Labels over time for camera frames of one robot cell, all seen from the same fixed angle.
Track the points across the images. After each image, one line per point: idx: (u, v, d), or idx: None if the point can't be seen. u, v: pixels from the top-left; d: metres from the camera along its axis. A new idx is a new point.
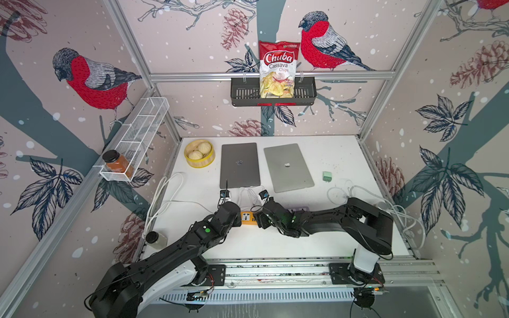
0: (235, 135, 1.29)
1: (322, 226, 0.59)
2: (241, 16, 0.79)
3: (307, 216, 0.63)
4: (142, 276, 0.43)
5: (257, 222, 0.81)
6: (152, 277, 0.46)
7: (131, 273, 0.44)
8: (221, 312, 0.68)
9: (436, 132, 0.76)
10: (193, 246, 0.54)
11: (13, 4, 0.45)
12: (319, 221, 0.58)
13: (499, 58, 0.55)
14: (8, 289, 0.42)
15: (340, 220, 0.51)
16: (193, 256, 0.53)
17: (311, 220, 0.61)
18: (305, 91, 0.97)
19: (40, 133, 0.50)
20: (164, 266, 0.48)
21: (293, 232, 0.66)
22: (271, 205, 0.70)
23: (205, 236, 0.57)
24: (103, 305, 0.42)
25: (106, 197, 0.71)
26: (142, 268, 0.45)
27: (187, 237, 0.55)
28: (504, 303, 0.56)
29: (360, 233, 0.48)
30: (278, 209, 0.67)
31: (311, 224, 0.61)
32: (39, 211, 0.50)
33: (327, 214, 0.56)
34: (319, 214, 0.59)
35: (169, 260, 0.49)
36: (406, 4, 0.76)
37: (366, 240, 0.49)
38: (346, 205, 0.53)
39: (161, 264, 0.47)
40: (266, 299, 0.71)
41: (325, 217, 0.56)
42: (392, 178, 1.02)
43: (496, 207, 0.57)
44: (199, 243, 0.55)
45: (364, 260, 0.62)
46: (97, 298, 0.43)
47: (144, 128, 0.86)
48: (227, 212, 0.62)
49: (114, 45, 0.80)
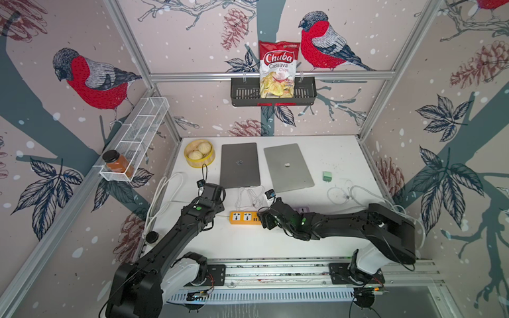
0: (234, 135, 1.29)
1: (339, 231, 0.56)
2: (241, 16, 0.79)
3: (321, 220, 0.60)
4: (155, 264, 0.42)
5: (261, 222, 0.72)
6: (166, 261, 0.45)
7: (141, 265, 0.42)
8: (221, 312, 0.68)
9: (437, 132, 0.76)
10: (190, 224, 0.54)
11: (13, 4, 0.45)
12: (336, 226, 0.55)
13: (499, 58, 0.55)
14: (8, 289, 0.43)
15: (362, 228, 0.48)
16: (191, 236, 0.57)
17: (325, 224, 0.58)
18: (304, 91, 0.97)
19: (40, 134, 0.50)
20: (173, 249, 0.48)
21: (303, 236, 0.64)
22: (278, 205, 0.67)
23: (199, 213, 0.57)
24: (126, 307, 0.40)
25: (106, 196, 0.71)
26: (151, 258, 0.44)
27: (182, 220, 0.54)
28: (504, 303, 0.56)
29: (386, 242, 0.45)
30: (286, 210, 0.63)
31: (326, 229, 0.59)
32: (39, 211, 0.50)
33: (344, 219, 0.54)
34: (334, 218, 0.56)
35: (175, 242, 0.49)
36: (406, 4, 0.76)
37: (392, 250, 0.46)
38: (368, 212, 0.50)
39: (169, 248, 0.47)
40: (266, 299, 0.71)
41: (342, 223, 0.54)
42: (392, 178, 1.02)
43: (496, 208, 0.57)
44: (196, 220, 0.55)
45: (368, 263, 0.62)
46: (114, 305, 0.41)
47: (144, 129, 0.86)
48: (212, 187, 0.65)
49: (114, 45, 0.80)
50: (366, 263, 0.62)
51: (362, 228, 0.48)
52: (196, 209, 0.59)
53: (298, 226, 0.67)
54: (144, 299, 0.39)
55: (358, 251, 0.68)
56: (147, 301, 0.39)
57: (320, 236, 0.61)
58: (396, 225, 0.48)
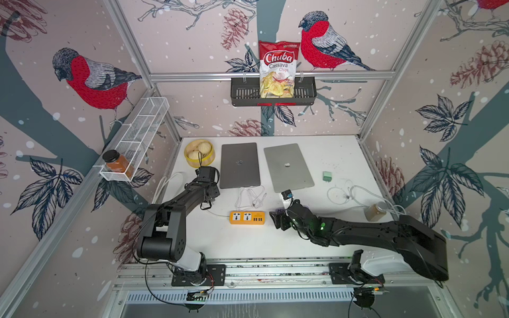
0: (234, 135, 1.29)
1: (364, 239, 0.54)
2: (241, 16, 0.79)
3: (343, 226, 0.58)
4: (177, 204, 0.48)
5: (274, 222, 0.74)
6: (186, 203, 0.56)
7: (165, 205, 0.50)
8: (221, 312, 0.68)
9: (437, 132, 0.76)
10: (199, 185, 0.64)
11: (13, 4, 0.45)
12: (362, 234, 0.53)
13: (499, 58, 0.55)
14: (8, 289, 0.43)
15: (394, 241, 0.46)
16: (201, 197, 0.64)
17: (348, 232, 0.56)
18: (305, 91, 0.97)
19: (40, 134, 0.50)
20: (189, 197, 0.55)
21: (321, 240, 0.62)
22: (298, 208, 0.64)
23: (203, 181, 0.68)
24: (157, 239, 0.45)
25: (106, 196, 0.71)
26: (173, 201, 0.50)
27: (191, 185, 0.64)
28: (504, 303, 0.56)
29: (421, 258, 0.43)
30: (306, 214, 0.61)
31: (350, 237, 0.57)
32: (39, 211, 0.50)
33: (372, 229, 0.51)
34: (359, 227, 0.54)
35: (191, 194, 0.57)
36: (406, 4, 0.76)
37: (426, 265, 0.44)
38: (397, 224, 0.48)
39: (187, 197, 0.54)
40: (266, 299, 0.71)
41: (370, 232, 0.51)
42: (392, 178, 1.02)
43: (496, 207, 0.57)
44: (203, 184, 0.66)
45: (378, 267, 0.60)
46: (147, 238, 0.45)
47: (144, 129, 0.86)
48: (208, 168, 0.76)
49: (114, 45, 0.80)
50: (374, 267, 0.61)
51: (394, 240, 0.46)
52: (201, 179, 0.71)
53: (316, 230, 0.65)
54: (175, 227, 0.46)
55: (362, 252, 0.67)
56: (177, 229, 0.46)
57: (340, 242, 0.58)
58: (429, 240, 0.46)
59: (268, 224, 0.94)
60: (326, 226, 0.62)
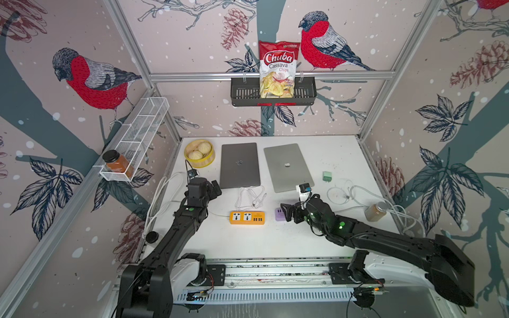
0: (234, 135, 1.29)
1: (390, 250, 0.52)
2: (241, 16, 0.79)
3: (366, 232, 0.55)
4: (160, 261, 0.43)
5: (285, 215, 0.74)
6: (171, 256, 0.46)
7: (147, 262, 0.43)
8: (221, 312, 0.68)
9: (437, 132, 0.76)
10: (187, 223, 0.56)
11: (13, 4, 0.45)
12: (390, 244, 0.51)
13: (499, 58, 0.55)
14: (8, 289, 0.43)
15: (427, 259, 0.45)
16: (189, 234, 0.57)
17: (372, 238, 0.54)
18: (305, 91, 0.97)
19: (40, 134, 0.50)
20: (174, 246, 0.48)
21: (338, 239, 0.60)
22: (317, 203, 0.62)
23: (191, 214, 0.59)
24: (137, 309, 0.40)
25: (106, 196, 0.71)
26: (156, 255, 0.45)
27: (176, 222, 0.56)
28: (504, 302, 0.56)
29: (454, 282, 0.42)
30: (326, 209, 0.59)
31: (374, 244, 0.55)
32: (39, 211, 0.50)
33: (401, 240, 0.49)
34: (386, 236, 0.52)
35: (177, 240, 0.50)
36: (406, 4, 0.76)
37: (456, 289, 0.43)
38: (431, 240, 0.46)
39: (172, 246, 0.48)
40: (266, 299, 0.71)
41: (399, 244, 0.49)
42: (392, 178, 1.02)
43: (496, 207, 0.57)
44: (191, 219, 0.57)
45: (382, 272, 0.61)
46: (125, 308, 0.40)
47: (144, 129, 0.86)
48: (196, 186, 0.64)
49: (114, 45, 0.80)
50: (379, 271, 0.61)
51: (427, 259, 0.45)
52: (189, 209, 0.61)
53: (333, 229, 0.62)
54: (157, 296, 0.40)
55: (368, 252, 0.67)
56: (160, 296, 0.40)
57: (358, 244, 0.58)
58: (460, 264, 0.45)
59: (268, 224, 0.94)
60: (344, 226, 0.60)
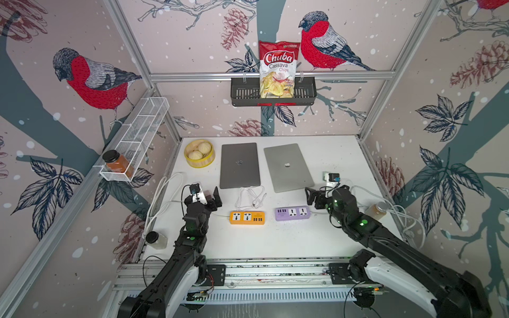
0: (234, 135, 1.29)
1: (402, 262, 0.51)
2: (241, 16, 0.79)
3: (388, 239, 0.53)
4: (158, 294, 0.44)
5: (307, 198, 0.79)
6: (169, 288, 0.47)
7: (144, 295, 0.44)
8: (220, 312, 0.68)
9: (437, 132, 0.76)
10: (186, 253, 0.57)
11: (13, 4, 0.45)
12: (406, 256, 0.49)
13: (499, 58, 0.55)
14: (8, 289, 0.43)
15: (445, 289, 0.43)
16: (190, 265, 0.62)
17: (391, 246, 0.52)
18: (304, 91, 0.97)
19: (40, 134, 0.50)
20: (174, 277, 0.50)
21: (353, 233, 0.60)
22: (346, 194, 0.61)
23: (192, 243, 0.60)
24: None
25: (106, 196, 0.71)
26: (155, 287, 0.45)
27: (176, 252, 0.57)
28: (504, 303, 0.56)
29: None
30: (352, 203, 0.59)
31: (389, 252, 0.53)
32: (39, 211, 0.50)
33: (423, 262, 0.47)
34: (407, 252, 0.50)
35: (176, 270, 0.51)
36: (406, 4, 0.76)
37: None
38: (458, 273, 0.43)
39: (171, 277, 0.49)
40: (266, 299, 0.71)
41: (417, 264, 0.47)
42: (392, 179, 1.02)
43: (496, 208, 0.57)
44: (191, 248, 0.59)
45: (382, 279, 0.61)
46: None
47: (144, 129, 0.86)
48: (193, 216, 0.61)
49: (114, 45, 0.80)
50: (380, 277, 0.61)
51: (445, 289, 0.42)
52: (189, 239, 0.62)
53: (353, 222, 0.60)
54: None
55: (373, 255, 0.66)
56: None
57: (372, 246, 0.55)
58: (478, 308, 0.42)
59: (268, 224, 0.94)
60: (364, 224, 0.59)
